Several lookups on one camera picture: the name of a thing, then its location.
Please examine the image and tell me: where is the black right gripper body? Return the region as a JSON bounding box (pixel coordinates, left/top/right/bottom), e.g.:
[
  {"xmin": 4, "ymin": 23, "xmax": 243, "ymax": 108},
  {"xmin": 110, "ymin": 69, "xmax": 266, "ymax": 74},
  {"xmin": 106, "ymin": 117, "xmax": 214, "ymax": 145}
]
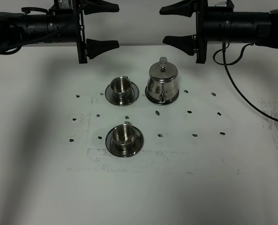
[{"xmin": 196, "ymin": 0, "xmax": 233, "ymax": 64}]

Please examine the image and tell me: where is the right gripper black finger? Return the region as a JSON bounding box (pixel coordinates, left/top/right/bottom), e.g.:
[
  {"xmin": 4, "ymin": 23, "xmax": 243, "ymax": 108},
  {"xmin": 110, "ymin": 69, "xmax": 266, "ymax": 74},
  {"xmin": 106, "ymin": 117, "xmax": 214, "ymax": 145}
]
[
  {"xmin": 160, "ymin": 0, "xmax": 197, "ymax": 17},
  {"xmin": 163, "ymin": 35, "xmax": 197, "ymax": 56}
]

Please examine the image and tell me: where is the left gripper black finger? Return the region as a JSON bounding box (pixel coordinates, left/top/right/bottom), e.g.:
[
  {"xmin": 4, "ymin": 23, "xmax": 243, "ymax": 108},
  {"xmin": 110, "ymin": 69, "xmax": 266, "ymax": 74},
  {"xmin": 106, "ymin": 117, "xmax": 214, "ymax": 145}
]
[
  {"xmin": 86, "ymin": 39, "xmax": 119, "ymax": 60},
  {"xmin": 83, "ymin": 0, "xmax": 119, "ymax": 15}
]

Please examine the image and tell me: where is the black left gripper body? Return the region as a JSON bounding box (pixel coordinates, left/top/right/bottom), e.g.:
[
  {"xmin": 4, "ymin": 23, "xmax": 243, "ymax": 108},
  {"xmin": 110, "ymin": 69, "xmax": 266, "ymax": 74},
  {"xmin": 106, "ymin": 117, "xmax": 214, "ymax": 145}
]
[{"xmin": 49, "ymin": 0, "xmax": 87, "ymax": 64}]

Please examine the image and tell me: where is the stainless steel teapot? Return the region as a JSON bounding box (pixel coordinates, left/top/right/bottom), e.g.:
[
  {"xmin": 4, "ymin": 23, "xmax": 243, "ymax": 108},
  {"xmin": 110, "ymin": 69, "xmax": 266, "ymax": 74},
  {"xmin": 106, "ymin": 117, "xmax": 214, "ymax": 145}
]
[{"xmin": 145, "ymin": 57, "xmax": 179, "ymax": 105}]

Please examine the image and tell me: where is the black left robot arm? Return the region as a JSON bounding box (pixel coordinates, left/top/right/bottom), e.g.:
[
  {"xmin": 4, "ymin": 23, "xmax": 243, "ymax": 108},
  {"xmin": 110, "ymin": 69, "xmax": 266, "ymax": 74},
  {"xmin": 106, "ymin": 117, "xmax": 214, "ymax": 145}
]
[{"xmin": 0, "ymin": 0, "xmax": 119, "ymax": 64}]

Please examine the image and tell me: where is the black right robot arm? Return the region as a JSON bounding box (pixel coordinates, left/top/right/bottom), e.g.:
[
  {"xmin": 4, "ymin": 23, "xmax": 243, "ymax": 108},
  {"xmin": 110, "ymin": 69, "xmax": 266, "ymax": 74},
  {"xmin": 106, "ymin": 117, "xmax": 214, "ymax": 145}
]
[{"xmin": 160, "ymin": 0, "xmax": 278, "ymax": 64}]

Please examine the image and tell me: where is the far stainless steel teacup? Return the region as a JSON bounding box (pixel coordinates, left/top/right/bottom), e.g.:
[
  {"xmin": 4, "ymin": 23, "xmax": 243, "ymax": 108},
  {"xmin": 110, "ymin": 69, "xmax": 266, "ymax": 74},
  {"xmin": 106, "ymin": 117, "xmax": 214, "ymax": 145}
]
[{"xmin": 110, "ymin": 76, "xmax": 132, "ymax": 99}]

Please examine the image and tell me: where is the stainless steel teacup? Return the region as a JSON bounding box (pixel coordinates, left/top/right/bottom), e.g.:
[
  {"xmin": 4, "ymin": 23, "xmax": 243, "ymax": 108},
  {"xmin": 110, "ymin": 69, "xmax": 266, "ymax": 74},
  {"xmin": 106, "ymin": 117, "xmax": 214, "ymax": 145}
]
[
  {"xmin": 112, "ymin": 122, "xmax": 136, "ymax": 147},
  {"xmin": 110, "ymin": 76, "xmax": 132, "ymax": 99}
]

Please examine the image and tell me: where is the far stainless steel saucer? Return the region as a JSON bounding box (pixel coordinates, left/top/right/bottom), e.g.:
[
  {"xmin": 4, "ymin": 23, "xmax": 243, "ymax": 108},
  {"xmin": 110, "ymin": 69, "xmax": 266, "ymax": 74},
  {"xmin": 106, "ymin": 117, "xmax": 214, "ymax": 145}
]
[{"xmin": 105, "ymin": 82, "xmax": 139, "ymax": 106}]

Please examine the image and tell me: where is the stainless steel saucer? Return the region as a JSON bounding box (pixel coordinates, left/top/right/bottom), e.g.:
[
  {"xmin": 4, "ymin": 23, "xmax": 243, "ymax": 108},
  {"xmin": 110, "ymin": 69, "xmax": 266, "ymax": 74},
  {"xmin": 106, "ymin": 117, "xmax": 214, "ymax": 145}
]
[
  {"xmin": 105, "ymin": 126, "xmax": 144, "ymax": 158},
  {"xmin": 105, "ymin": 82, "xmax": 139, "ymax": 106}
]

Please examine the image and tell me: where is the near stainless steel teacup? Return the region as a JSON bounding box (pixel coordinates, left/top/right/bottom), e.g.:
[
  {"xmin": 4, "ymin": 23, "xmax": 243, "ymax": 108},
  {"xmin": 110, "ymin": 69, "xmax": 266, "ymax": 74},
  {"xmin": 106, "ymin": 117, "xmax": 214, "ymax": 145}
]
[{"xmin": 112, "ymin": 122, "xmax": 136, "ymax": 147}]

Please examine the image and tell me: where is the near stainless steel saucer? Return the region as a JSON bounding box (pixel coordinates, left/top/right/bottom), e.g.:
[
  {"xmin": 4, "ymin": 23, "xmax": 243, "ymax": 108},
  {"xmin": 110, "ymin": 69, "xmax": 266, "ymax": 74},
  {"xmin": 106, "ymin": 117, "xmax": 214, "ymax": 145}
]
[{"xmin": 105, "ymin": 126, "xmax": 144, "ymax": 158}]

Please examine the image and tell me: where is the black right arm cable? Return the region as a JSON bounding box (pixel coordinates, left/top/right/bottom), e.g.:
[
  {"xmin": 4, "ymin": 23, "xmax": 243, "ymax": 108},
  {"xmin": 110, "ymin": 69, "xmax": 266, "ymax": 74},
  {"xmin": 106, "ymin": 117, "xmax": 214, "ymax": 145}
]
[{"xmin": 212, "ymin": 42, "xmax": 278, "ymax": 124}]

